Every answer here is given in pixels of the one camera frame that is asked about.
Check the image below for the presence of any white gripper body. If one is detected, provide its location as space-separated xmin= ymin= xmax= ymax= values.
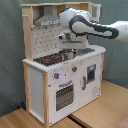
xmin=58 ymin=32 xmax=88 ymax=49

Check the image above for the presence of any toy oven door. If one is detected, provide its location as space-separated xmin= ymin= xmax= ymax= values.
xmin=56 ymin=80 xmax=74 ymax=111

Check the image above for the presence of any wooden toy kitchen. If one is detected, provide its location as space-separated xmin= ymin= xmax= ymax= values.
xmin=22 ymin=2 xmax=105 ymax=127

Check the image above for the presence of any grey range hood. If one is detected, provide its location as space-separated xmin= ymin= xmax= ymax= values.
xmin=35 ymin=5 xmax=60 ymax=27

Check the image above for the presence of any grey cabinet door handle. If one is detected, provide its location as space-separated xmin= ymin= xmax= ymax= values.
xmin=82 ymin=76 xmax=86 ymax=90

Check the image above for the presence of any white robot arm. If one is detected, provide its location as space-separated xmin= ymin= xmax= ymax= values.
xmin=58 ymin=8 xmax=128 ymax=49

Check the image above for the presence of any small metal pot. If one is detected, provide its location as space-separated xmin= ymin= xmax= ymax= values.
xmin=62 ymin=49 xmax=76 ymax=61

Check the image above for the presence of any red stove knob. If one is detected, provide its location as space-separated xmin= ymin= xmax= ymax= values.
xmin=54 ymin=73 xmax=60 ymax=79
xmin=71 ymin=65 xmax=78 ymax=73

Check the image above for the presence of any grey toy sink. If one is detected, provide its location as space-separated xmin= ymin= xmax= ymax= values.
xmin=77 ymin=48 xmax=95 ymax=56

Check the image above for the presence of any black toy stovetop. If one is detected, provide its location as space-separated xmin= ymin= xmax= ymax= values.
xmin=34 ymin=53 xmax=64 ymax=66

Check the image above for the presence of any white microwave door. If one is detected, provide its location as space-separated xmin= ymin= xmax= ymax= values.
xmin=90 ymin=3 xmax=101 ymax=22

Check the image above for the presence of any grey ice dispenser panel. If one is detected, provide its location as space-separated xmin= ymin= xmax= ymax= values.
xmin=87 ymin=65 xmax=96 ymax=83

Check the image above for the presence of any red left stove knob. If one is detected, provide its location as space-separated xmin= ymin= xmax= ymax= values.
xmin=54 ymin=73 xmax=60 ymax=79

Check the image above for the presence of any red right stove knob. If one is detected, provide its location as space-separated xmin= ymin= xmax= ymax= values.
xmin=71 ymin=65 xmax=78 ymax=73

